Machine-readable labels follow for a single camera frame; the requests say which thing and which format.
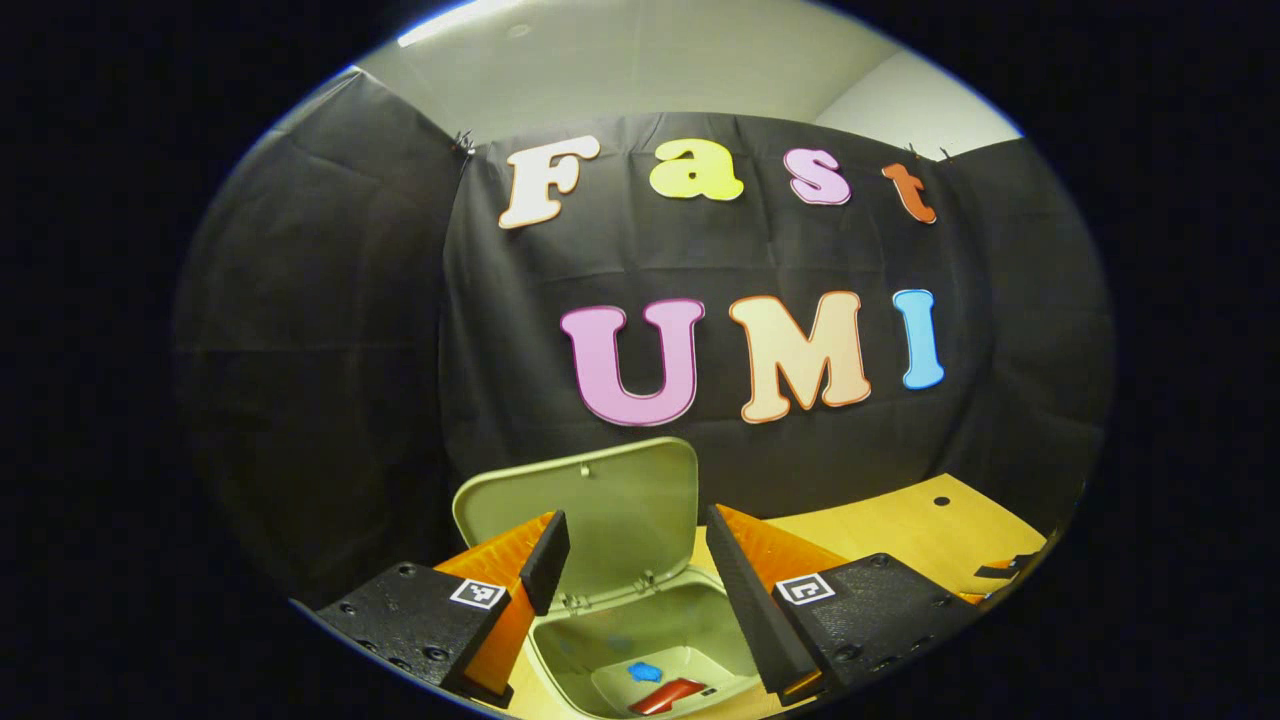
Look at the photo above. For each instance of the blue paper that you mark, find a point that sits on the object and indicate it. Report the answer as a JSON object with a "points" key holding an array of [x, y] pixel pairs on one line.
{"points": [[645, 671]]}

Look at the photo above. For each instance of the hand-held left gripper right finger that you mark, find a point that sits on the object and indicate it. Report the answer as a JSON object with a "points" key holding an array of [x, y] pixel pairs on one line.
{"points": [[750, 610]]}

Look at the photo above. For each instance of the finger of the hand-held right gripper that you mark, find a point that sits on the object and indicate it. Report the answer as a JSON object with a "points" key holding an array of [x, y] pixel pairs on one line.
{"points": [[995, 573]]}

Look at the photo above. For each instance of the green desktop garbage bin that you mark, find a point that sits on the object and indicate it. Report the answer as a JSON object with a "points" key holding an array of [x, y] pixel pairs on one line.
{"points": [[620, 500]]}

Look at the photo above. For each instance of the red pop can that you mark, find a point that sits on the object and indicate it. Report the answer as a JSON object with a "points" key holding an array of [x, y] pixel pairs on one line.
{"points": [[668, 695]]}

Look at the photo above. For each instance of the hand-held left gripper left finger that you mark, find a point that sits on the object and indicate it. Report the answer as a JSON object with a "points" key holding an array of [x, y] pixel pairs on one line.
{"points": [[545, 565]]}

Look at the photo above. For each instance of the black backdrop cloth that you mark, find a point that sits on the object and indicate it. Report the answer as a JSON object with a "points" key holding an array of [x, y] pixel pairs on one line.
{"points": [[350, 350]]}

